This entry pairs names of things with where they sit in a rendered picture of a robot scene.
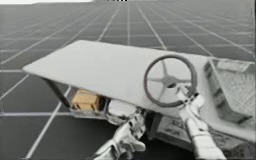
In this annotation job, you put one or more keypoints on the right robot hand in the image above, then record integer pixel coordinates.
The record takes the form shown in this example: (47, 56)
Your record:
(191, 104)

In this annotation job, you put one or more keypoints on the dark steering wheel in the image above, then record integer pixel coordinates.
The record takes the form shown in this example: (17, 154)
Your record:
(167, 81)

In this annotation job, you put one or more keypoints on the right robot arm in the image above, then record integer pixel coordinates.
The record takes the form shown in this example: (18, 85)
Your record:
(204, 140)

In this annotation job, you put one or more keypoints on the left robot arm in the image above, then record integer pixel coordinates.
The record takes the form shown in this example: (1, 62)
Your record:
(123, 136)

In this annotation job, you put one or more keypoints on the grey mesh tray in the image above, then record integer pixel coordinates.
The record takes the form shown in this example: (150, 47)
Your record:
(235, 88)

